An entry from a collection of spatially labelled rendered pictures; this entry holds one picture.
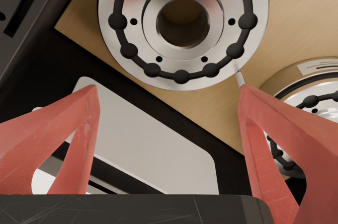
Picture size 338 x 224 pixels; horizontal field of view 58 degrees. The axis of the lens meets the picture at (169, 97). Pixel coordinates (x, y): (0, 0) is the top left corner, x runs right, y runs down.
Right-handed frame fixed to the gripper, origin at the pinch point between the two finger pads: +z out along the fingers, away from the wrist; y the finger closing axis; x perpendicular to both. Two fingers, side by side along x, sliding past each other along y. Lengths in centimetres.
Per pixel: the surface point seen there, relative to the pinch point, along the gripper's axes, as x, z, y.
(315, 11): -0.2, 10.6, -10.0
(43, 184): 35.4, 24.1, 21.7
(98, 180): 5.4, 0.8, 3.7
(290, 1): -0.9, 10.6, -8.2
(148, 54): 1.5, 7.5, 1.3
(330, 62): 3.2, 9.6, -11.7
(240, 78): 3.0, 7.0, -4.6
